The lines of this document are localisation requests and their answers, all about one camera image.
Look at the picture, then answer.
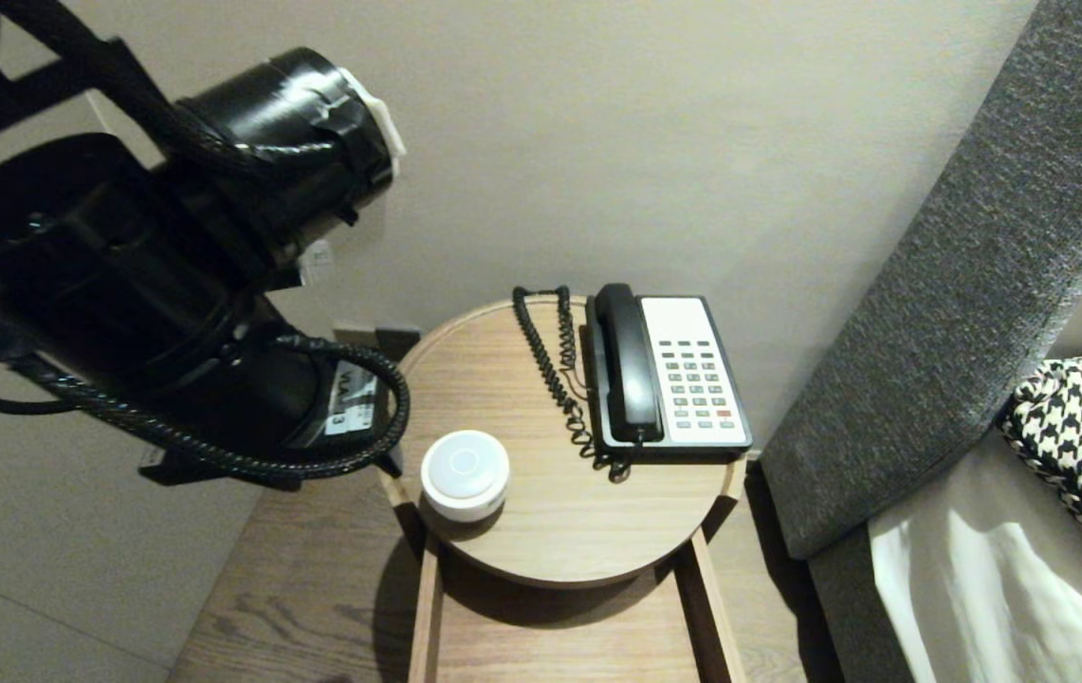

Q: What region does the grey fabric headboard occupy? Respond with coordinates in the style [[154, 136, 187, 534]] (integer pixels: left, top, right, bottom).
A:
[[761, 0, 1082, 561]]

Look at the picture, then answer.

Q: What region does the black and white telephone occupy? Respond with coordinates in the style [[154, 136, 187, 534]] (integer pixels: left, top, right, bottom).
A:
[[584, 295, 753, 463]]

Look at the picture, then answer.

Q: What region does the white bed sheet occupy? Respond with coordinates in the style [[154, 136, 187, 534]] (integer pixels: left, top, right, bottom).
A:
[[868, 432, 1082, 683]]

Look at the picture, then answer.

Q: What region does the black telephone handset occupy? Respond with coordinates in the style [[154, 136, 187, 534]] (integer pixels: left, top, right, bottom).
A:
[[594, 283, 664, 443]]

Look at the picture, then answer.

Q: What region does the grey fabric bed frame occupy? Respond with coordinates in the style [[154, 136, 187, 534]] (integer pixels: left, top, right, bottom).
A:
[[806, 526, 916, 683]]

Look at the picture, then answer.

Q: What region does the black coiled telephone cord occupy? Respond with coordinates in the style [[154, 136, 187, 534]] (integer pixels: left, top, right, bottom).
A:
[[512, 286, 632, 482]]

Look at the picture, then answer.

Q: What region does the round wooden side table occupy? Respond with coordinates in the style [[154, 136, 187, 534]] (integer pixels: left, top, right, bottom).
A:
[[391, 296, 748, 589]]

